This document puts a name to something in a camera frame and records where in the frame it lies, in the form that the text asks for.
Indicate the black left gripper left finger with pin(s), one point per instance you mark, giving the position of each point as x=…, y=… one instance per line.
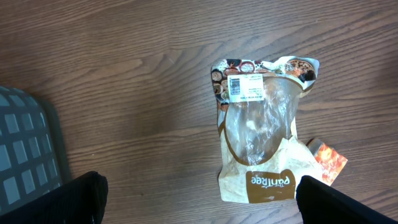
x=82, y=200

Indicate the grey plastic mesh basket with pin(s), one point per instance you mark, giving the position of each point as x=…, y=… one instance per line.
x=33, y=157

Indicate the orange tissue pack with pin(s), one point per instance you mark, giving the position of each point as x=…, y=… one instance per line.
x=331, y=162

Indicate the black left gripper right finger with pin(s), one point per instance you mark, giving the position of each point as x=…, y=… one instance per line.
x=319, y=203

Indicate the clear snack pouch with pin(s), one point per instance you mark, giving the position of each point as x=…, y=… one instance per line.
x=262, y=158

